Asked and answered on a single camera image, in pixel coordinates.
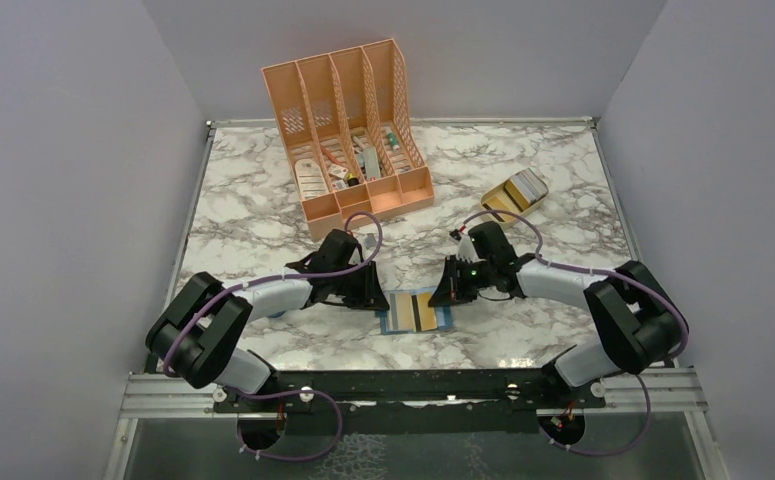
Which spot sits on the stack of credit cards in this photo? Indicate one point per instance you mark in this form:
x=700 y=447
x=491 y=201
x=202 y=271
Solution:
x=525 y=189

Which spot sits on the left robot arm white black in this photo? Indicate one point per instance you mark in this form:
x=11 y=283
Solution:
x=198 y=332

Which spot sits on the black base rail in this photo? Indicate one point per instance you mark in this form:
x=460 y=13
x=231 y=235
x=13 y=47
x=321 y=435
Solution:
x=319 y=403

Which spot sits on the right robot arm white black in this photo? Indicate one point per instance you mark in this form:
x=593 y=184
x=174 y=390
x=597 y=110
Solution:
x=636 y=324

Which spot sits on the beige oval card tray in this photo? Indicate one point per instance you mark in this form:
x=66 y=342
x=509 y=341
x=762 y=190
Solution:
x=495 y=199

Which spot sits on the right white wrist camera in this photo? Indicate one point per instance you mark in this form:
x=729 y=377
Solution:
x=465 y=248

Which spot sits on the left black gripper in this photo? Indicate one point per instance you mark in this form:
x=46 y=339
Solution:
x=371 y=294

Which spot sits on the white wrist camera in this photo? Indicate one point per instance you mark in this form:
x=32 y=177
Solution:
x=370 y=242
x=465 y=248

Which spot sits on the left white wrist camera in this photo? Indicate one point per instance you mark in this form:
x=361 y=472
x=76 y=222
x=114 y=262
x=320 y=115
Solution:
x=370 y=242

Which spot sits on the orange plastic desk organizer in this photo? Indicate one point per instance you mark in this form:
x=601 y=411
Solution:
x=328 y=108

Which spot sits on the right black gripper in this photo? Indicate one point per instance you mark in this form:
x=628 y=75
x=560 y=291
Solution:
x=450 y=288

